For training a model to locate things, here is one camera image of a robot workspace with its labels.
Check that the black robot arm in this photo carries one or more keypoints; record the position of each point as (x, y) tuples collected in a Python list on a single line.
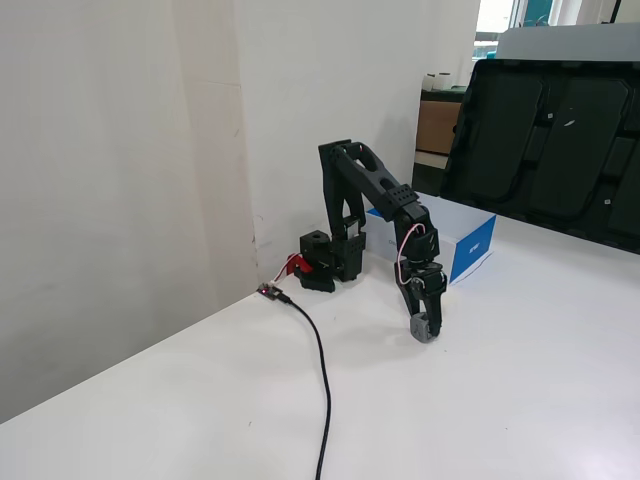
[(370, 175)]

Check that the brown cardboard box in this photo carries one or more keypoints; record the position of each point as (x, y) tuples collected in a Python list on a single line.
[(437, 127)]

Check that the black plastic tray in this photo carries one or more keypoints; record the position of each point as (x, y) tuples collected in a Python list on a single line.
[(540, 150)]

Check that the white cup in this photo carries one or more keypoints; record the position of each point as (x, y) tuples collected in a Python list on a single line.
[(430, 82), (445, 81)]

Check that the gray cube block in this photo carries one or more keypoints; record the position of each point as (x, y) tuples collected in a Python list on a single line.
[(420, 329)]

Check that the white and blue box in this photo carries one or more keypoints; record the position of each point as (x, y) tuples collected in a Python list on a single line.
[(470, 235)]

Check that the red clamp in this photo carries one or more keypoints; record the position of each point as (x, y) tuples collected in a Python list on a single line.
[(295, 264)]

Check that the gray panel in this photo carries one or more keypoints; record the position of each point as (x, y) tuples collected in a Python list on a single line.
[(565, 42)]

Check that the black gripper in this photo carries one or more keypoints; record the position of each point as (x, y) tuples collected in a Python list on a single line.
[(424, 281)]

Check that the small controller board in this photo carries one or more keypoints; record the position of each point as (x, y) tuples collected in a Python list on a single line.
[(272, 292)]

